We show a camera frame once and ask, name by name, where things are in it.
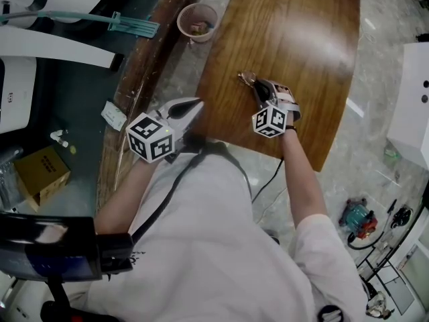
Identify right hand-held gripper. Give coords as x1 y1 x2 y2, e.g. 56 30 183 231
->
251 77 302 139

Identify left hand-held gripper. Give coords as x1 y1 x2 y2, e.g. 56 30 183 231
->
126 97 205 164

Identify thin wire-frame eyeglasses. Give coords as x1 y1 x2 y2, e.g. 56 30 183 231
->
237 71 259 87

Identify person's right forearm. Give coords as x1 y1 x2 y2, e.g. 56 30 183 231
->
280 129 331 229

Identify person's left forearm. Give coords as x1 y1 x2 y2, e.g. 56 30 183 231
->
95 156 158 236

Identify person's right hand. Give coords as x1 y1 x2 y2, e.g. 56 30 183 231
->
275 85 296 104

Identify worn brown wooden beam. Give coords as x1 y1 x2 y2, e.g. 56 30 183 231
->
97 0 205 214

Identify small white paper card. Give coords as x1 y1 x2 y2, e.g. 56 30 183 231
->
101 101 128 131

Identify pink plastic waste basket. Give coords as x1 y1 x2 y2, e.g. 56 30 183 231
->
176 2 221 44

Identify white flat panel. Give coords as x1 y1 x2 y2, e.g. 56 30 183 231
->
0 27 124 72

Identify white cabinet with black holes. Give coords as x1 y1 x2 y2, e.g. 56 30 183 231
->
387 42 429 170

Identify person's white shirt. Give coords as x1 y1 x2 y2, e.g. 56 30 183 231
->
85 142 369 322

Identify cardboard box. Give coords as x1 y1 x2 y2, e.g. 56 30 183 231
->
13 145 72 213

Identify red and green machine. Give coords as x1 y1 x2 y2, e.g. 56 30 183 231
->
338 198 378 241

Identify white box appliance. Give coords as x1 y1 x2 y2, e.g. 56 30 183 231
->
0 56 38 136

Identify black phone with screen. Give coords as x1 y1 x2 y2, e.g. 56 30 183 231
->
0 213 103 283

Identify black phone holder stand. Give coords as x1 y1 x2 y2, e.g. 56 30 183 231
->
40 233 135 322

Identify black and white clip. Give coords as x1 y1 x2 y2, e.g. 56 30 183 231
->
316 305 343 322

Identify black shoulder strap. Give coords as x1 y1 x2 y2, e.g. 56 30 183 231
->
129 141 252 244

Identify black cable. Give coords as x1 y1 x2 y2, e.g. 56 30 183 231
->
251 159 286 204

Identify black machine hose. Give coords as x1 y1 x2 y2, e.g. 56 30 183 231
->
347 226 386 250

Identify black coiled cable reel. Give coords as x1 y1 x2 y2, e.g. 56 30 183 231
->
392 205 412 229

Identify black metal frame rack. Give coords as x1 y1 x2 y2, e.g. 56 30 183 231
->
355 236 420 301

